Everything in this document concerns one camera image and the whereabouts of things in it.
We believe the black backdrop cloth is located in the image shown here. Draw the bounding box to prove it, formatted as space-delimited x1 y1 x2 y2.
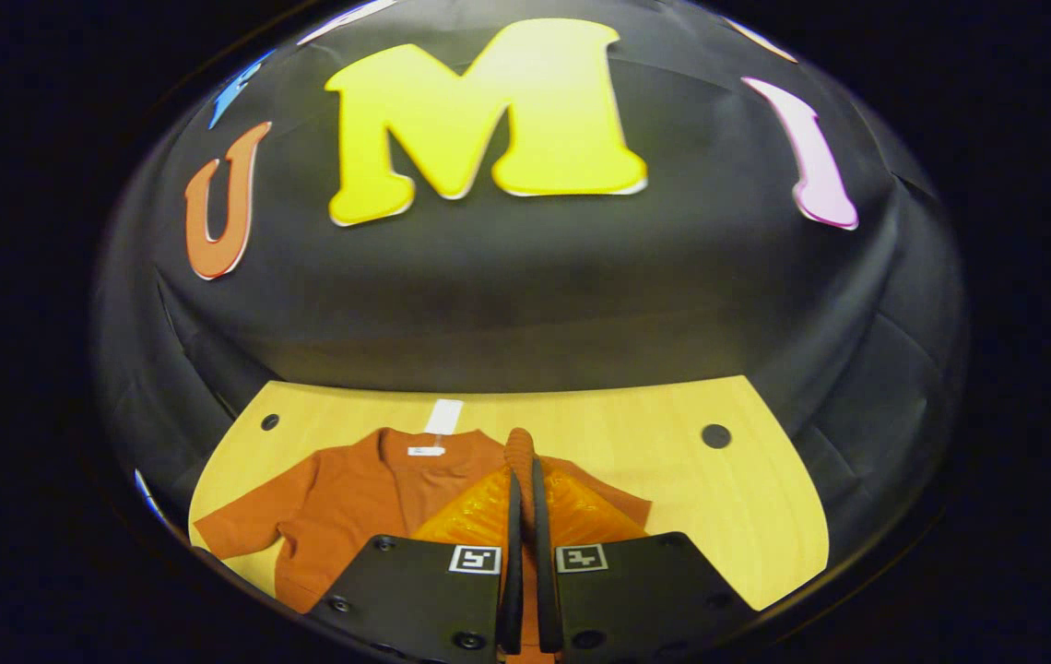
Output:
92 0 967 610

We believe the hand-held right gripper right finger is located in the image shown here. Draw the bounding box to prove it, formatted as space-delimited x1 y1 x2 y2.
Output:
530 455 752 664

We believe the orange shirt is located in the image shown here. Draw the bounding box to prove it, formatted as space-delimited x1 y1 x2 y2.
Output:
194 398 654 664

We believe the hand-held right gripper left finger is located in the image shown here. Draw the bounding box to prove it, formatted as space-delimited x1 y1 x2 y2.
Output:
309 456 525 664

